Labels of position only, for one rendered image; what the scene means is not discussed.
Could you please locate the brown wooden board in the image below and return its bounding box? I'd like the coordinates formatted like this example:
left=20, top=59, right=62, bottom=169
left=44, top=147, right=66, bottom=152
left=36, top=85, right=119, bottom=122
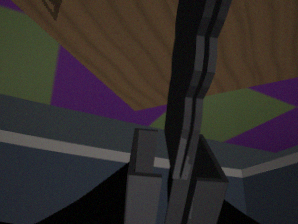
left=12, top=0, right=298, bottom=111

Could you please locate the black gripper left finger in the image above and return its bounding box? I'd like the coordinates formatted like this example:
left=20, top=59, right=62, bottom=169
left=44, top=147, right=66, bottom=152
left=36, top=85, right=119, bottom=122
left=35, top=163, right=130, bottom=224

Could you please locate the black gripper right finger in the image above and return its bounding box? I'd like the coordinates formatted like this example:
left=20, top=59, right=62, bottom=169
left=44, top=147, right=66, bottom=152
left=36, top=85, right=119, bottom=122
left=168, top=168, right=258, bottom=224

